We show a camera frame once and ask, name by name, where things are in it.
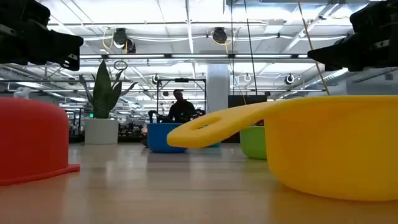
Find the black metal table frame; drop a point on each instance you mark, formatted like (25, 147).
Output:
(130, 140)

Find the white round column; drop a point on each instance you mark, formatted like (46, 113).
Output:
(217, 87)

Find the snake plant in white pot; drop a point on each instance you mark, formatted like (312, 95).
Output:
(102, 93)

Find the yellow measuring cup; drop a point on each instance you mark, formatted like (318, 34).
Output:
(326, 146)

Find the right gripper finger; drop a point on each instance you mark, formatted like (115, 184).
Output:
(335, 56)

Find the black monitor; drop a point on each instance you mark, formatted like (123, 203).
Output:
(248, 99)

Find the person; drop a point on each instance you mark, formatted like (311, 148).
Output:
(182, 112)

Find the red measuring cup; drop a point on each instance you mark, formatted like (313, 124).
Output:
(31, 140)

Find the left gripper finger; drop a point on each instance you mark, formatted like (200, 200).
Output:
(66, 49)

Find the white robot figure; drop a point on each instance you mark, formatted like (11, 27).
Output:
(22, 92)

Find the black workstation frame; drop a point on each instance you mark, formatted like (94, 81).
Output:
(182, 80)

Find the green measuring cup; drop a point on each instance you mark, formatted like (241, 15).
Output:
(253, 143)

